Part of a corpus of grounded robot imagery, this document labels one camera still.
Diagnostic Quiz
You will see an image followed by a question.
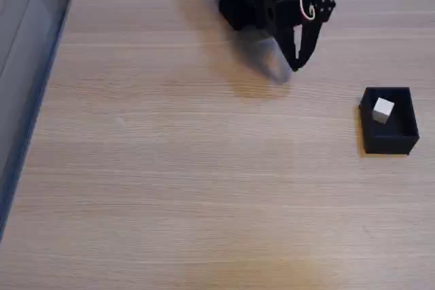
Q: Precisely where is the white cube block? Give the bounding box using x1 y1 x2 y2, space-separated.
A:
372 96 396 124

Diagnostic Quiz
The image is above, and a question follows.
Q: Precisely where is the black open box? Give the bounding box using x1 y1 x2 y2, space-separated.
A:
359 86 421 156

